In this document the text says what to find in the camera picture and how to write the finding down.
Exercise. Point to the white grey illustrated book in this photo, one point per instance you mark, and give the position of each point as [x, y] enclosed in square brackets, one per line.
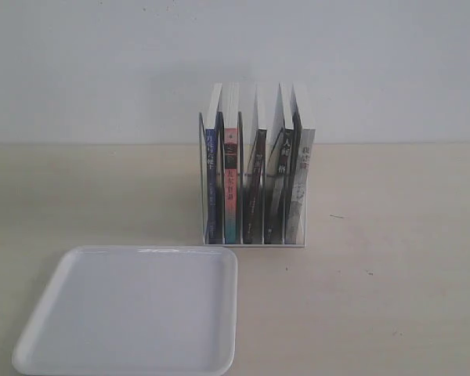
[305, 130]

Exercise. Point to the white square plastic tray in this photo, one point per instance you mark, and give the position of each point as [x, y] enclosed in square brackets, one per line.
[134, 310]

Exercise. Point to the dark blue moon book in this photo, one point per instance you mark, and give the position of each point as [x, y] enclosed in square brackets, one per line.
[210, 133]

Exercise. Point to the dark red spine book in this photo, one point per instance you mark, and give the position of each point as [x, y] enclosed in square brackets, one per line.
[255, 173]

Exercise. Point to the pink and teal book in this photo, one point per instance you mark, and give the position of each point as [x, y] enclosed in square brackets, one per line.
[230, 154]

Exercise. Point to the black spine book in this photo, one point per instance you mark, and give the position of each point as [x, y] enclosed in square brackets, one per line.
[277, 167]

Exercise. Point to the white wire book rack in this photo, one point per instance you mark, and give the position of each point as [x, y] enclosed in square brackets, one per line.
[240, 190]

